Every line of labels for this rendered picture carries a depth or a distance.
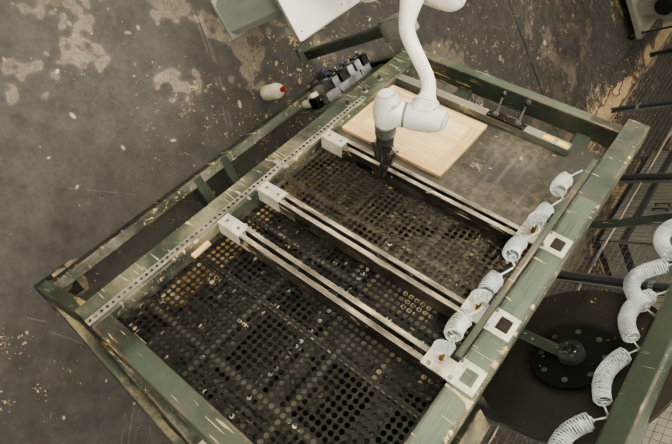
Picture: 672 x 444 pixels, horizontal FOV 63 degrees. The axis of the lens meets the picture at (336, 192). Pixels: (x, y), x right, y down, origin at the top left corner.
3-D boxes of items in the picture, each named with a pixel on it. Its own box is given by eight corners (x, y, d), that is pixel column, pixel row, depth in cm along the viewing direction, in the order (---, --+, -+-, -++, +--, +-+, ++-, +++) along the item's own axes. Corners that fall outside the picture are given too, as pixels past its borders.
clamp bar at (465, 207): (332, 138, 270) (330, 98, 253) (566, 258, 216) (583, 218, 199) (319, 149, 265) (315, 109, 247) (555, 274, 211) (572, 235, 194)
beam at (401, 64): (408, 60, 324) (409, 43, 316) (426, 67, 319) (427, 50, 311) (83, 326, 211) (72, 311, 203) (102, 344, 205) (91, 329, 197)
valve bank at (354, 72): (345, 50, 316) (373, 41, 298) (356, 72, 321) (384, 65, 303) (286, 93, 291) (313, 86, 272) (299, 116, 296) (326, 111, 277)
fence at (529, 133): (401, 79, 301) (401, 73, 298) (570, 150, 258) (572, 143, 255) (396, 84, 299) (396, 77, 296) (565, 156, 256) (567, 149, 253)
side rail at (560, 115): (425, 67, 318) (427, 51, 310) (617, 143, 269) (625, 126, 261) (420, 72, 315) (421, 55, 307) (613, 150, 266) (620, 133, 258)
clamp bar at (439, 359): (234, 220, 236) (223, 181, 219) (482, 387, 182) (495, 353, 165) (216, 235, 231) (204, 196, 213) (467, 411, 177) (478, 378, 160)
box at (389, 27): (388, 15, 313) (412, 7, 299) (397, 34, 317) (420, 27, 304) (376, 24, 307) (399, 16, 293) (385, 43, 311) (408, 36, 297)
